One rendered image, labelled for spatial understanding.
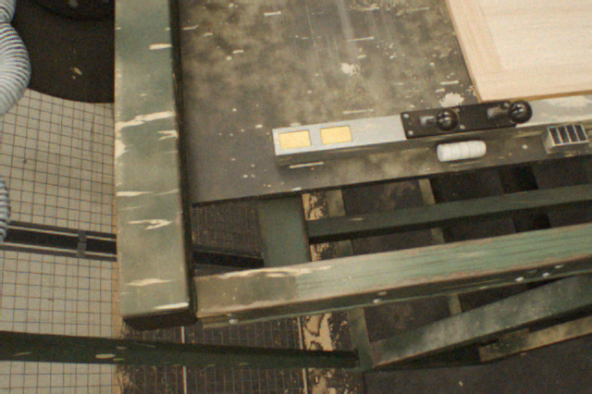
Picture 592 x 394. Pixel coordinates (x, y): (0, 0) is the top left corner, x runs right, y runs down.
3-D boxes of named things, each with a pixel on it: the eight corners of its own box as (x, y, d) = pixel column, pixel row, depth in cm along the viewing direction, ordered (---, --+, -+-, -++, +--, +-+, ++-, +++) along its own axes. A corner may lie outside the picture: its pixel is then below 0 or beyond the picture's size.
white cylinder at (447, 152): (439, 165, 101) (483, 159, 102) (443, 156, 99) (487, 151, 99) (435, 150, 103) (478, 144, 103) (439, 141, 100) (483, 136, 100)
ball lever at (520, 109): (501, 124, 101) (537, 122, 88) (481, 126, 101) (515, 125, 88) (499, 102, 101) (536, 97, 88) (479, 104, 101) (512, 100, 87)
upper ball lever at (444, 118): (436, 131, 100) (463, 130, 87) (414, 133, 100) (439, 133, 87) (434, 109, 100) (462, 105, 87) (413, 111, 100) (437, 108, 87)
